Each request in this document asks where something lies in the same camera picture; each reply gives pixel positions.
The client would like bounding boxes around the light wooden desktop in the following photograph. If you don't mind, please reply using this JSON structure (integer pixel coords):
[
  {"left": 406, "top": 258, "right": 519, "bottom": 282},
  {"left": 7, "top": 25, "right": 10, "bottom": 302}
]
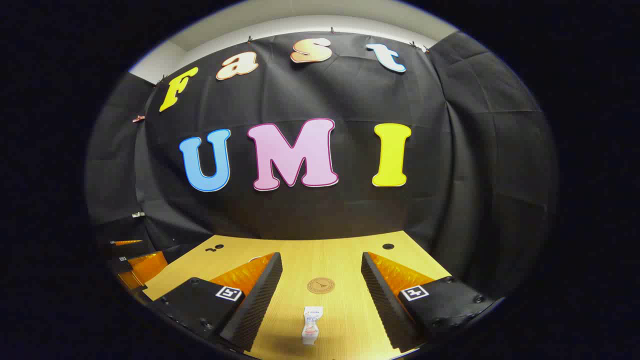
[{"left": 142, "top": 230, "right": 453, "bottom": 360}]

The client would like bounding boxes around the black backdrop cloth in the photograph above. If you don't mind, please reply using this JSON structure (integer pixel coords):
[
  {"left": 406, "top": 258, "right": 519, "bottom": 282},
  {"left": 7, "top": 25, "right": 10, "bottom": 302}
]
[{"left": 85, "top": 31, "right": 558, "bottom": 301}]

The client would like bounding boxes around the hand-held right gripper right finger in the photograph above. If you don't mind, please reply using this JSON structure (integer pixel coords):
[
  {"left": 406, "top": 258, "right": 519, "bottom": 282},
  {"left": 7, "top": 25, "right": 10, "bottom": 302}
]
[{"left": 360, "top": 251, "right": 497, "bottom": 353}]

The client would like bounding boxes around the white toothpaste tube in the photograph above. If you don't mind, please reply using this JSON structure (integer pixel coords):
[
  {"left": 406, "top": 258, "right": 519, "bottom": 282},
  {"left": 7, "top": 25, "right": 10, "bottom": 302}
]
[{"left": 301, "top": 306, "right": 324, "bottom": 346}]

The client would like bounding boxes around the round brown coaster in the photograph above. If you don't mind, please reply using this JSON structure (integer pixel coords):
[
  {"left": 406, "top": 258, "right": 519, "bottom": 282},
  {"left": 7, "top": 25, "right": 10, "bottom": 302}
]
[{"left": 306, "top": 277, "right": 336, "bottom": 295}]

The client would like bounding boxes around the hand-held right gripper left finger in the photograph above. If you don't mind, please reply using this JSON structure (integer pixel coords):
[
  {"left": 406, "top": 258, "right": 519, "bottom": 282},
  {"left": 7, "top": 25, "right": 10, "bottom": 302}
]
[{"left": 152, "top": 251, "right": 284, "bottom": 353}]

